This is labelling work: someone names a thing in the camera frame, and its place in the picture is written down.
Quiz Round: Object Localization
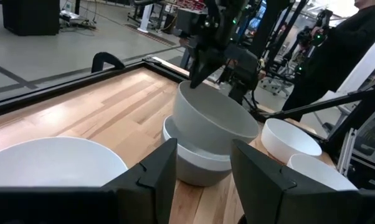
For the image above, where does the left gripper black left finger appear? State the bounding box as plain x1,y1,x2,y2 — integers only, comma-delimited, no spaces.
103,136,178,224

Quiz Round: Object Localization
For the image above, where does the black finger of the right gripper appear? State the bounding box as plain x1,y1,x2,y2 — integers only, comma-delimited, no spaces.
189,49,222,90

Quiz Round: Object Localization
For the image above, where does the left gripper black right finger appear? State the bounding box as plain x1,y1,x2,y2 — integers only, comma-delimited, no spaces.
230,138,300,224

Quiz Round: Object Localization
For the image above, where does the light grey bowl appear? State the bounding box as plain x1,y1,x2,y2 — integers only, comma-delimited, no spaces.
172,80,260,156

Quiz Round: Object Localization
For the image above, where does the dark grey bowl white rim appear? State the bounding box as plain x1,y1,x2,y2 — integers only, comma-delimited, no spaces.
161,115,232,187

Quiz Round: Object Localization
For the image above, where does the white tower pillar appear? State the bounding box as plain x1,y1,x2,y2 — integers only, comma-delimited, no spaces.
136,2,154,34

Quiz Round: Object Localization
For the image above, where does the grey mesh office chair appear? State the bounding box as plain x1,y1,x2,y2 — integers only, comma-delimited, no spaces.
351,102,375,187

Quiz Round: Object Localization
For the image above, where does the person with headphones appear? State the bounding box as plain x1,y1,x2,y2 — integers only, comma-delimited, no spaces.
280,0,375,123

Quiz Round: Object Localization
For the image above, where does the grey floor equipment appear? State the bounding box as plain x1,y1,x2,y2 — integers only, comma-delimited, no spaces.
59,9,97,31

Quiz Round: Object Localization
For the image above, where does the black cabinet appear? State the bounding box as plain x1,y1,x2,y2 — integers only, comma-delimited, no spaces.
2,0,60,37

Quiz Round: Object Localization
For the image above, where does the black camera rig post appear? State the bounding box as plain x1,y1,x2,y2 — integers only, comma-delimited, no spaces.
249,0,288,60

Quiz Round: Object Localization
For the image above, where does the black arch handle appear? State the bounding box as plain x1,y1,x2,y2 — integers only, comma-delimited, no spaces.
90,52,126,74

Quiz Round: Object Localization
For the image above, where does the black frame brace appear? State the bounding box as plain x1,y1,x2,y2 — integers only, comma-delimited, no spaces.
252,88,375,123

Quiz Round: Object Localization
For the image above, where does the black slanted frame strut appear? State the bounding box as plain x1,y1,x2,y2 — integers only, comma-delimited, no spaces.
324,77,375,156

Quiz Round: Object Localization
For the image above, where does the black metal table frame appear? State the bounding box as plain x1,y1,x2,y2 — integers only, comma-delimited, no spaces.
0,55,194,121

